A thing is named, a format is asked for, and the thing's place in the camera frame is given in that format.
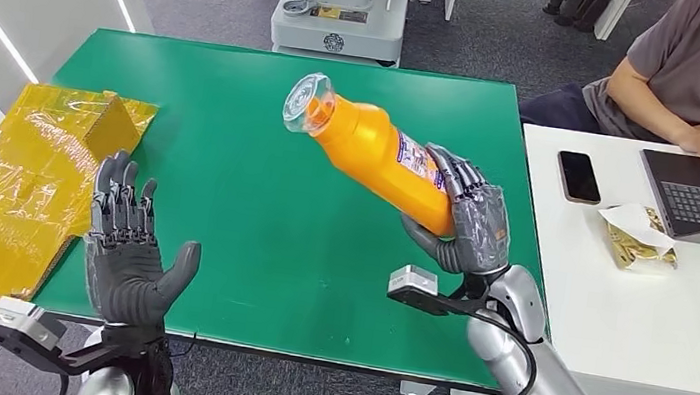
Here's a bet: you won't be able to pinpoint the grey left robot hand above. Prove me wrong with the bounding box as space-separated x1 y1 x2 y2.
74 146 214 338

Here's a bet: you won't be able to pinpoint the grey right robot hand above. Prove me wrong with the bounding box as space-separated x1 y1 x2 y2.
393 140 523 282

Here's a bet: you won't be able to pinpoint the orange bottle with clear cap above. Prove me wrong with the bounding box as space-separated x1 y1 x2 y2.
268 68 475 241

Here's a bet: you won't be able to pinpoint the black smartphone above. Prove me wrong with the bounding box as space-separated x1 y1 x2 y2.
551 149 607 207

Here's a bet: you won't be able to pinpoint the yellow tape-wrapped cardboard box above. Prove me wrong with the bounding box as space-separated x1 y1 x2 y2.
0 77 160 325

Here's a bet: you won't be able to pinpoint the gold tissue pack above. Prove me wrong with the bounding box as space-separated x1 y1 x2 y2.
589 199 685 278

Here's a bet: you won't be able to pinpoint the green table mat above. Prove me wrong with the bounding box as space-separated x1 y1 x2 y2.
20 23 588 395

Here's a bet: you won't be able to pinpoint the grey table foot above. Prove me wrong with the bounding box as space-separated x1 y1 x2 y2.
398 380 435 395

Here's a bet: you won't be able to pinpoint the white desk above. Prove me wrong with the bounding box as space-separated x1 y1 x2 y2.
489 122 700 395

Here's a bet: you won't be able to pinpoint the black boots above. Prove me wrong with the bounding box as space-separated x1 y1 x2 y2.
539 0 614 36

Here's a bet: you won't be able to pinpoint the white machine base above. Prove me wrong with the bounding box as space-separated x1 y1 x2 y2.
265 0 410 69

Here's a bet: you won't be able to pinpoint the white furniture leg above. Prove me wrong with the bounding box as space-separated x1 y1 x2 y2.
592 0 636 43

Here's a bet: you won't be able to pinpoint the person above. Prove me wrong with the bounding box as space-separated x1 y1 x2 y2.
515 0 700 166

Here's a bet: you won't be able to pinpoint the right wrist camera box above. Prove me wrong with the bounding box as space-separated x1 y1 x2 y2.
385 262 476 321

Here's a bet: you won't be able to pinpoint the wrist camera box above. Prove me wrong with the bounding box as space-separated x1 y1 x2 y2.
385 262 476 321
0 295 111 381

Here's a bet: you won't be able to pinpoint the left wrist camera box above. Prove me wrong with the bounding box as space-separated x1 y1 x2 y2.
0 295 111 381

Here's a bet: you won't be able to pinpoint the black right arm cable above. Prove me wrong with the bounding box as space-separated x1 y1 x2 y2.
400 300 545 395

